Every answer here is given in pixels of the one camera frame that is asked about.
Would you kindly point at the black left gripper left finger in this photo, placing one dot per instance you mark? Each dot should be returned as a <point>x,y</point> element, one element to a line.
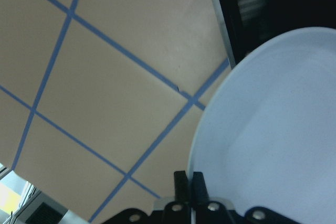
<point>181,187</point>

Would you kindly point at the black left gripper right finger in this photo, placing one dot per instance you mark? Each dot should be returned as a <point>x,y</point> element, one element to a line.
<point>199,189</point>

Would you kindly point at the black plate rack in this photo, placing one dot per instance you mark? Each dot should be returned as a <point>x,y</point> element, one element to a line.
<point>246,24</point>

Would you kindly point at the light blue plate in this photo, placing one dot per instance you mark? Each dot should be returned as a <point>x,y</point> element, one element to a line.
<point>267,136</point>

